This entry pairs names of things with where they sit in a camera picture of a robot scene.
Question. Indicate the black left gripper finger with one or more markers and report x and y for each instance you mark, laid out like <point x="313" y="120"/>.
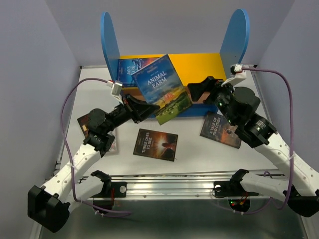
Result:
<point x="139" y="105"/>
<point x="144" y="112"/>

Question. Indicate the Little Women floral book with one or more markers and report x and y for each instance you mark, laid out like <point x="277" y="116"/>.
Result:
<point x="113" y="148"/>

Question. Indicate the Three Days to See book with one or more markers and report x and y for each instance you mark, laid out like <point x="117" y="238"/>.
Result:
<point x="156" y="144"/>

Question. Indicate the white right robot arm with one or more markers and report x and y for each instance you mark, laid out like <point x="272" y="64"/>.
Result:
<point x="302" y="194"/>

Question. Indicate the Animal Farm book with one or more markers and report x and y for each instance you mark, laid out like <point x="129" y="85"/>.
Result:
<point x="161" y="85"/>

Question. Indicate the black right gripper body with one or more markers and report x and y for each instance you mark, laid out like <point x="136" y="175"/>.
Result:
<point x="221" y="95"/>

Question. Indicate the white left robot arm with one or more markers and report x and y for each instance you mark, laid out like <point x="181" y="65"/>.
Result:
<point x="51" y="204"/>

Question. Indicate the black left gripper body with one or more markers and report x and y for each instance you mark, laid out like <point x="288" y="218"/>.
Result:
<point x="119" y="115"/>

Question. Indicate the dark red book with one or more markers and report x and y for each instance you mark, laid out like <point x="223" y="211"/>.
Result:
<point x="82" y="121"/>

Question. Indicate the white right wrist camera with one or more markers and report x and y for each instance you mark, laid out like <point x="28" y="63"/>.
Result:
<point x="238" y="75"/>

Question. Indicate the aluminium mounting rail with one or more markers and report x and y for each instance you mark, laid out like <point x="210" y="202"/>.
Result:
<point x="170" y="187"/>

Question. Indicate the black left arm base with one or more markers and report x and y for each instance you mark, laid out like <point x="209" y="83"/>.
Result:
<point x="103" y="192"/>

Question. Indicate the A Tale of Two Cities book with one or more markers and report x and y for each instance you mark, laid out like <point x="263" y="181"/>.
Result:
<point x="217" y="128"/>

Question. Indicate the Jane Eyre book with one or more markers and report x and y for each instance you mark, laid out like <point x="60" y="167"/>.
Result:
<point x="127" y="67"/>

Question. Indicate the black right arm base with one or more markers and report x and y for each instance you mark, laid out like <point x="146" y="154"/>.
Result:
<point x="239" y="202"/>

